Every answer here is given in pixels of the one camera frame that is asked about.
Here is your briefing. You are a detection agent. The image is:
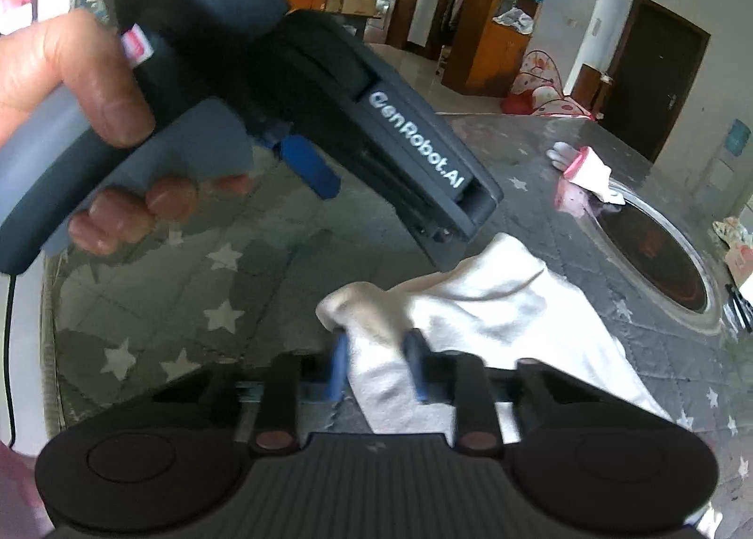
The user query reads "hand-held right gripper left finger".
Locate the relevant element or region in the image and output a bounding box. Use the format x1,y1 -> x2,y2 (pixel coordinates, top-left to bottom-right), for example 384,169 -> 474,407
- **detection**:
152,330 -> 354,454

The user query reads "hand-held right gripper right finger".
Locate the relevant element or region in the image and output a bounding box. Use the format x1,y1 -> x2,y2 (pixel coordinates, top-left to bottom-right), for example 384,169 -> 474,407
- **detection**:
403,329 -> 595,453

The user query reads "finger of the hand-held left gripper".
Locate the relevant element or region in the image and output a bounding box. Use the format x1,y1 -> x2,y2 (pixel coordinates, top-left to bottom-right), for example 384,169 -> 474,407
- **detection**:
410,214 -> 473,272

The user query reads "white cloth garment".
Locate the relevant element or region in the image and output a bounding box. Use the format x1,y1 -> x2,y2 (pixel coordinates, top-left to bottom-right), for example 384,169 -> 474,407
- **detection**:
316,232 -> 674,437

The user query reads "person's left hand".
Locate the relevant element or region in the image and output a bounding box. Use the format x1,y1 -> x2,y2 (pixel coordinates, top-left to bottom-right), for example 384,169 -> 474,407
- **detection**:
0,10 -> 255,256

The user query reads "pink and white small garment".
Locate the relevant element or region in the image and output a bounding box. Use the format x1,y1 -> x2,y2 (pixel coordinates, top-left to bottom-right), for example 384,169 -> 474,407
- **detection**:
546,141 -> 628,218

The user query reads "grey star-patterned table cover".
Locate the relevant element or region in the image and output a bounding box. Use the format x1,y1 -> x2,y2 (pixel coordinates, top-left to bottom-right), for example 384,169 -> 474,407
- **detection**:
41,110 -> 753,539

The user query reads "red patterned play tent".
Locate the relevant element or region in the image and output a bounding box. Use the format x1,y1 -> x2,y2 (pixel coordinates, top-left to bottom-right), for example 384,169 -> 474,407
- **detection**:
499,48 -> 596,120

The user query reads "round black table inset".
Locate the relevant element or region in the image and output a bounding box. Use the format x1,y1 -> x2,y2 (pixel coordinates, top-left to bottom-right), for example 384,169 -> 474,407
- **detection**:
590,177 -> 722,335

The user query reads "small wooden cabinet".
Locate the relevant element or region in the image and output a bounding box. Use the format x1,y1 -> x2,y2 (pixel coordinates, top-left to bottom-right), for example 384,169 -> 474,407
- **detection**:
572,63 -> 617,118

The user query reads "dark brown door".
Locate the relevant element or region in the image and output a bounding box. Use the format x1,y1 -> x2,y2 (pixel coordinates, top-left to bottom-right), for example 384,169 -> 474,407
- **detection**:
605,0 -> 712,165

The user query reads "pile of plastic bags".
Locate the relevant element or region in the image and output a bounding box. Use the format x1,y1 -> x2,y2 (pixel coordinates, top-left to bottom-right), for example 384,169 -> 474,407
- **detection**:
712,215 -> 753,281

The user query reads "water dispenser with blue bottle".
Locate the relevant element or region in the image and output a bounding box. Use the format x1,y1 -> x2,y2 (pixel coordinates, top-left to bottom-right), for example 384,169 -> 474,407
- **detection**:
726,119 -> 753,159

